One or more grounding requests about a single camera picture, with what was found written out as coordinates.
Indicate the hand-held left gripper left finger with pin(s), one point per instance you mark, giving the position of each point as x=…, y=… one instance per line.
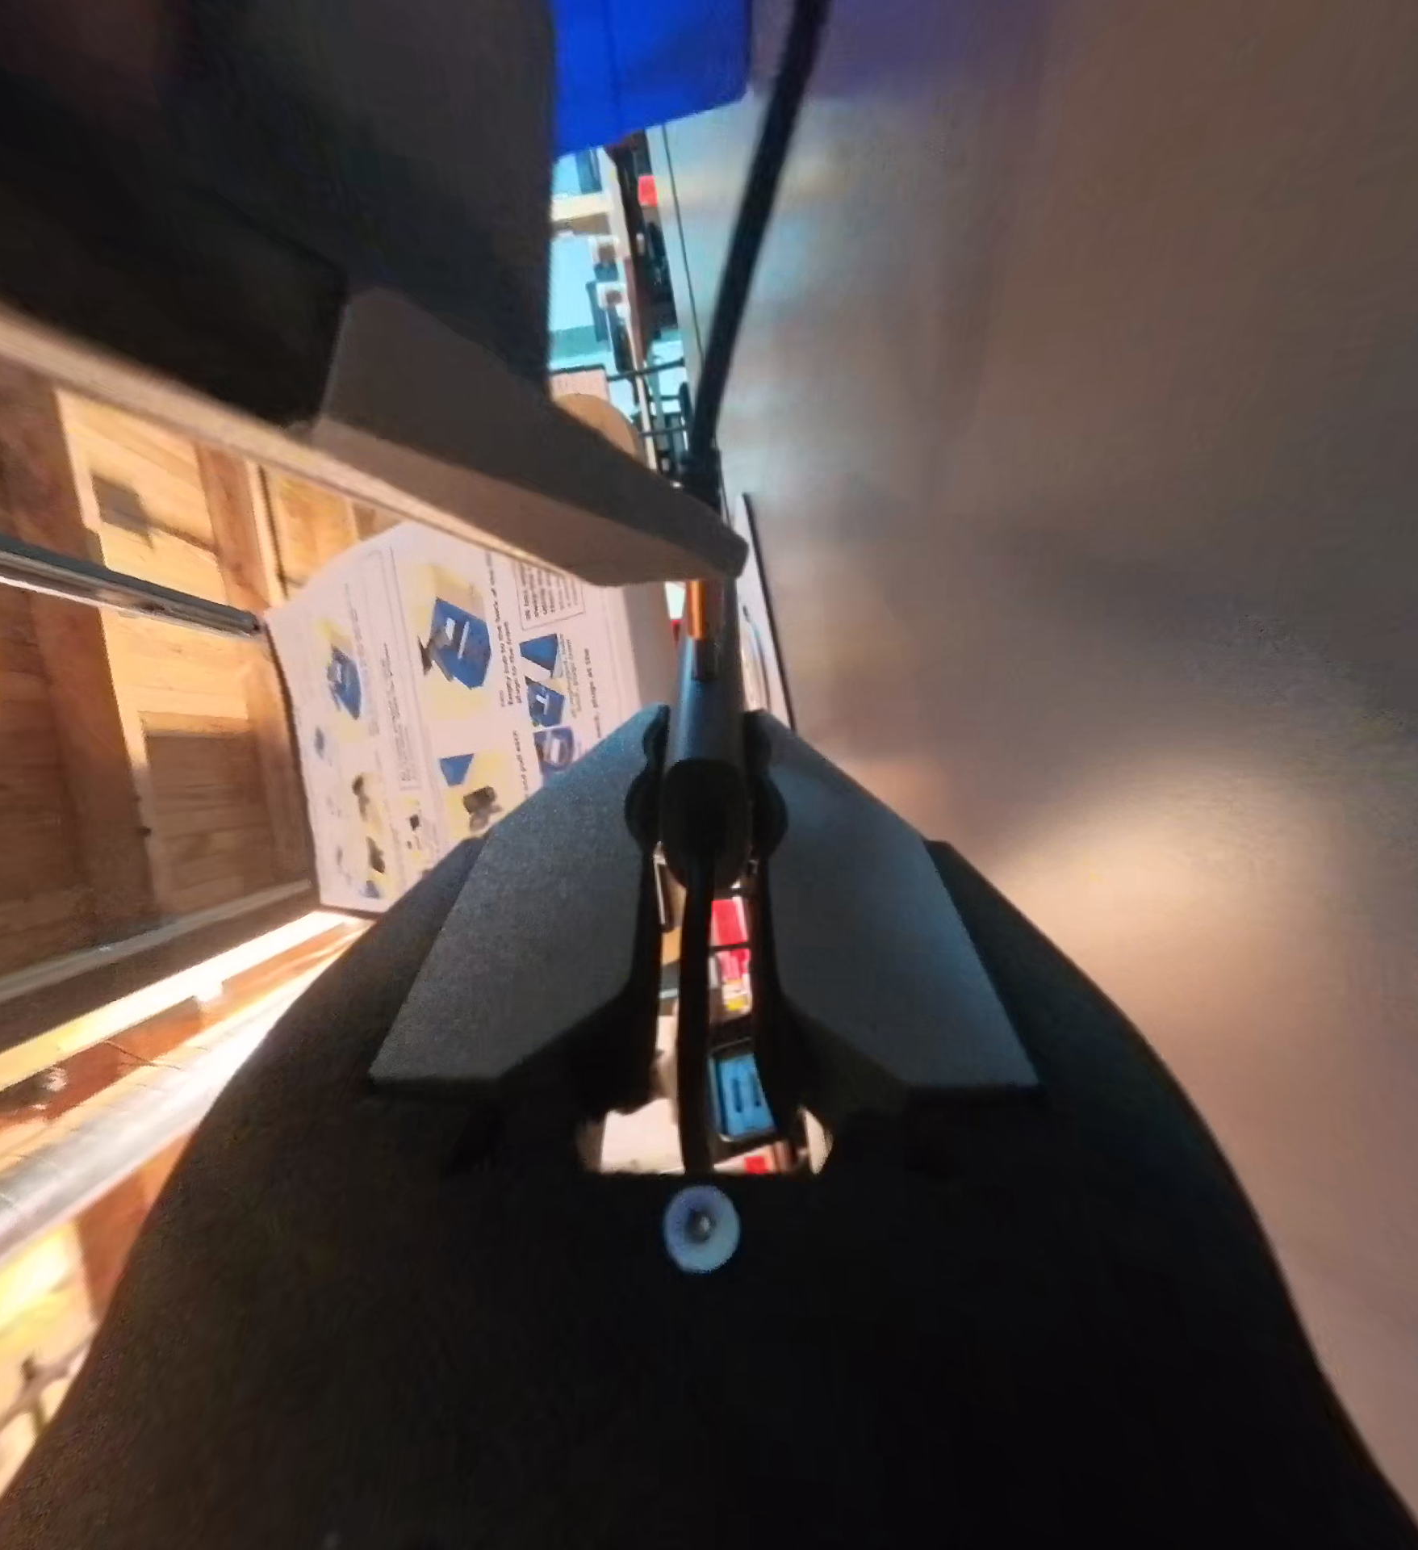
x=515, y=945

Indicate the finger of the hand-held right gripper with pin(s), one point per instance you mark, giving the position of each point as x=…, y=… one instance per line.
x=515, y=472

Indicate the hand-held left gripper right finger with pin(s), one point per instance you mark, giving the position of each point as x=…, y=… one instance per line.
x=889, y=956

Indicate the grey usb hub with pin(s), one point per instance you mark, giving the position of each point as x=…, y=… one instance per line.
x=704, y=773

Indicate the blue plastic storage bin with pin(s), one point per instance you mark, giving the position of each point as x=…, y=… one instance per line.
x=648, y=59

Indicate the printed instruction sheet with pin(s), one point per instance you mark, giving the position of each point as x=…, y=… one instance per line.
x=417, y=726

